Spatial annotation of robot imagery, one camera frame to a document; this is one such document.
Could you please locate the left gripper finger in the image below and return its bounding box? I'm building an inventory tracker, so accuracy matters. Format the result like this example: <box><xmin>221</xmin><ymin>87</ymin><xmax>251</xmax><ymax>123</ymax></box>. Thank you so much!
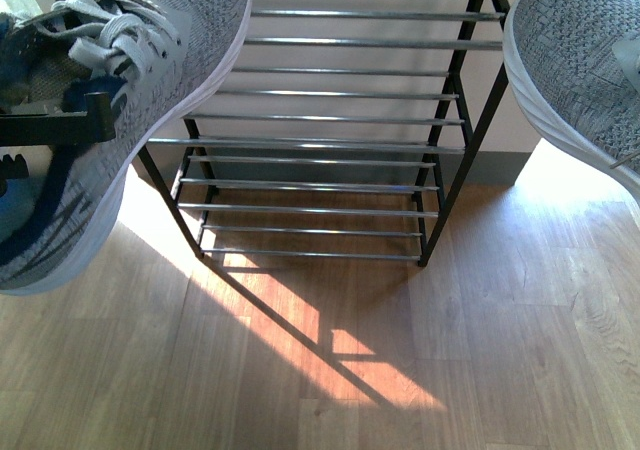
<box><xmin>1</xmin><ymin>92</ymin><xmax>115</xmax><ymax>146</ymax></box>

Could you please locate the grey knit sneaker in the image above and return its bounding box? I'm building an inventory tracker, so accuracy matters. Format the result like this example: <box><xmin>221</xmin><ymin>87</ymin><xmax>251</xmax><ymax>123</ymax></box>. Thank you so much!
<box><xmin>1</xmin><ymin>0</ymin><xmax>252</xmax><ymax>295</ymax></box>
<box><xmin>503</xmin><ymin>0</ymin><xmax>639</xmax><ymax>197</ymax></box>

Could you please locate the black metal shoe rack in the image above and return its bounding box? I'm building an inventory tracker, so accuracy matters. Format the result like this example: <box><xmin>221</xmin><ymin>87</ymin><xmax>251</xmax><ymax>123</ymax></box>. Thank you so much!
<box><xmin>138</xmin><ymin>0</ymin><xmax>513</xmax><ymax>265</ymax></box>

